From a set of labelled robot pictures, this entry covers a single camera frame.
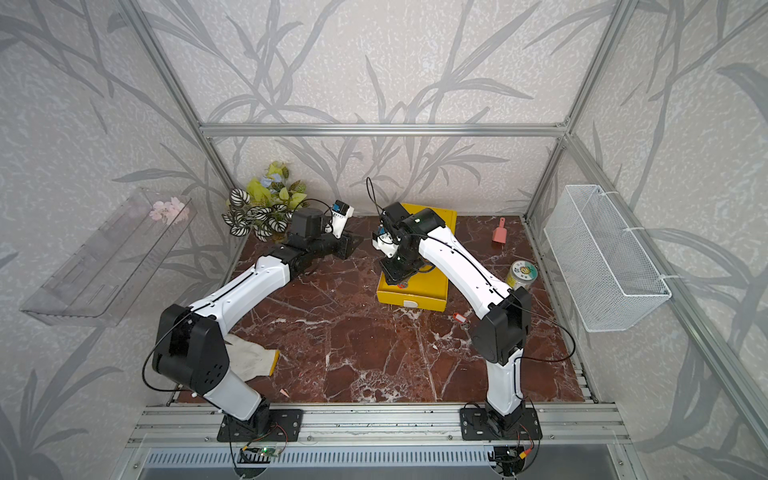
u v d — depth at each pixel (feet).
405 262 2.18
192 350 1.45
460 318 3.06
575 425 2.50
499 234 3.67
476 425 2.41
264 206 2.97
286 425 2.41
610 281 1.95
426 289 2.71
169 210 2.52
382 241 2.31
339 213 2.42
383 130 3.08
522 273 3.07
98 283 2.13
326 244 2.39
